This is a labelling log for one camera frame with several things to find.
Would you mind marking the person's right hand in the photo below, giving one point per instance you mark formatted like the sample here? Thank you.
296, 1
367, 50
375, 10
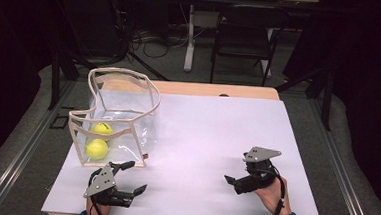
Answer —
274, 198

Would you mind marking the black tripod leg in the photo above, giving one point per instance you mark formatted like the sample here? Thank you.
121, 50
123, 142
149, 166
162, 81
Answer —
147, 66

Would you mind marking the wooden table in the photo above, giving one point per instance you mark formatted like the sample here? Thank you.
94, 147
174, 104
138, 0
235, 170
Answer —
246, 92

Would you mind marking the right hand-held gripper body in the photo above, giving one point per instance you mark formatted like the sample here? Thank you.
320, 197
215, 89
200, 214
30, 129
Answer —
260, 155

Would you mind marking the white table cover sheet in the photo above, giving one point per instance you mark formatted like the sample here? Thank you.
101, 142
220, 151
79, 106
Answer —
203, 138

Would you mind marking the person's left hand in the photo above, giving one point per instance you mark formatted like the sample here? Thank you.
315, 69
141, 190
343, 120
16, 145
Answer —
98, 212

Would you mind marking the black metal stand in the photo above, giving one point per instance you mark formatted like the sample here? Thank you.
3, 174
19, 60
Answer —
55, 79

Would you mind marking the aluminium floor rail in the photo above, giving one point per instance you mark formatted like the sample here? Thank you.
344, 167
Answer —
341, 170
25, 150

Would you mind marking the yellow tennis ball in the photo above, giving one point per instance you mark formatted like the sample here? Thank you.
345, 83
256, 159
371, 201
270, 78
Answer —
102, 129
97, 149

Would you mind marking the clear bag with beige trim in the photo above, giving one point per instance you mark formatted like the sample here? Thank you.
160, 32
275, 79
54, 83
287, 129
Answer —
122, 96

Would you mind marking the black folding chair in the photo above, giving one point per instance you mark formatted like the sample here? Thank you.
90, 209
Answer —
243, 35

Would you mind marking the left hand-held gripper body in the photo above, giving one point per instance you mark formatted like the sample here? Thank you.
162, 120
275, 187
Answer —
102, 184

